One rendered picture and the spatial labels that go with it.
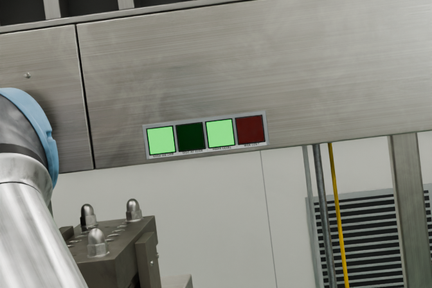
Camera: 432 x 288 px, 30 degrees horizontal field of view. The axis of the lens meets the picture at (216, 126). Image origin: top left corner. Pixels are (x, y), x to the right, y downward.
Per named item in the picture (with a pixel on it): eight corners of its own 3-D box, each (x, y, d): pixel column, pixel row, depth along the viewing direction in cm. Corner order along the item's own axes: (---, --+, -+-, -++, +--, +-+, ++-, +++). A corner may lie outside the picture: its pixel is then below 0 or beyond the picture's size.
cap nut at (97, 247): (85, 259, 130) (81, 231, 130) (90, 254, 134) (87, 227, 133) (107, 256, 130) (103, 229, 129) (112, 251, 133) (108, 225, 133)
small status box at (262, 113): (146, 159, 162) (141, 125, 162) (146, 159, 163) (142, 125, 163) (269, 144, 160) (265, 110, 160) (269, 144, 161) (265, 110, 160)
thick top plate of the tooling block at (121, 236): (21, 306, 129) (16, 269, 129) (83, 251, 169) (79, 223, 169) (119, 296, 128) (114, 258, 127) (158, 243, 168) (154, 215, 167)
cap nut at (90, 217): (78, 227, 163) (74, 206, 163) (82, 224, 166) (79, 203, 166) (95, 225, 162) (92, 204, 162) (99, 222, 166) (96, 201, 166)
